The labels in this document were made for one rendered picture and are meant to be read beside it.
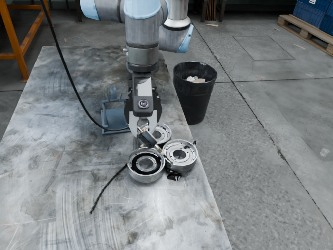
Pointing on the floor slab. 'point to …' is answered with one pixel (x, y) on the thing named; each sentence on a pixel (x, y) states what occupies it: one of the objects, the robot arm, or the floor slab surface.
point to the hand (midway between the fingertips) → (142, 134)
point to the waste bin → (194, 89)
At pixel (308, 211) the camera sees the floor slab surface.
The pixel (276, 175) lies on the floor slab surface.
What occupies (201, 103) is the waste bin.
